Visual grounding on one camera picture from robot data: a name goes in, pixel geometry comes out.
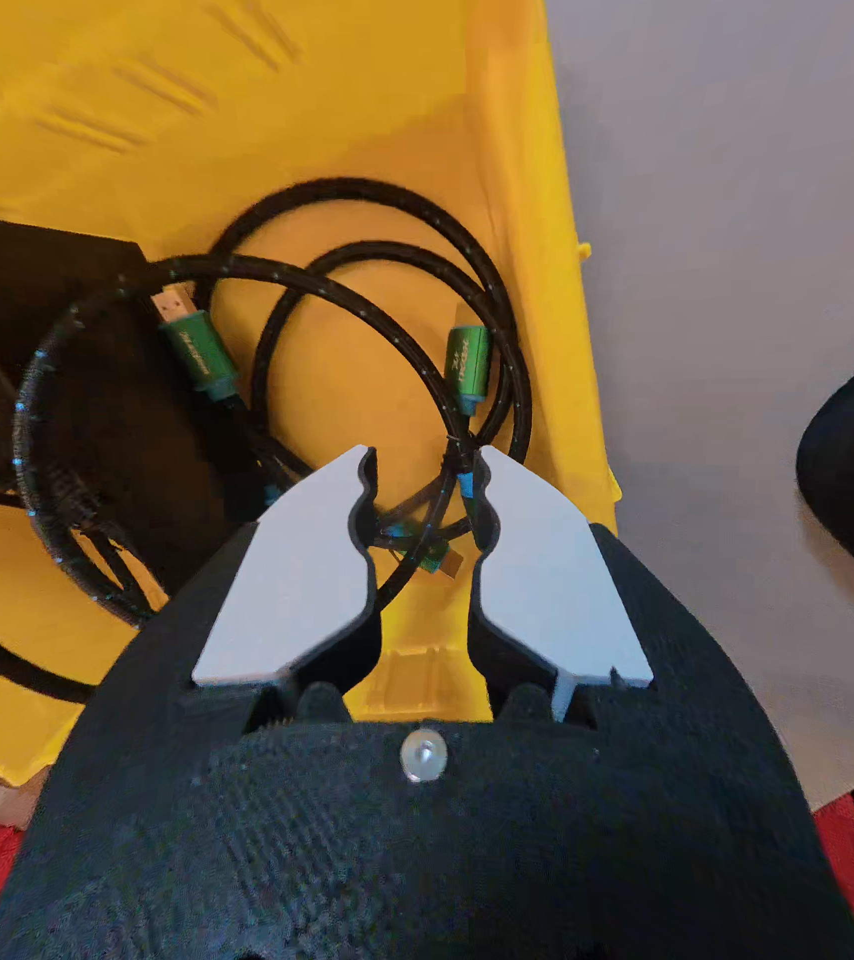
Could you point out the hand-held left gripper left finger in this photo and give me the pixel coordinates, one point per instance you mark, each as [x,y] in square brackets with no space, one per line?
[299,585]

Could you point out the yellow plastic bin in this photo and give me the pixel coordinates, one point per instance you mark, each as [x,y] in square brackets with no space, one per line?
[322,90]

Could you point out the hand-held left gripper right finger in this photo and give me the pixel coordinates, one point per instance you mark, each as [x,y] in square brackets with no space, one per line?
[547,585]

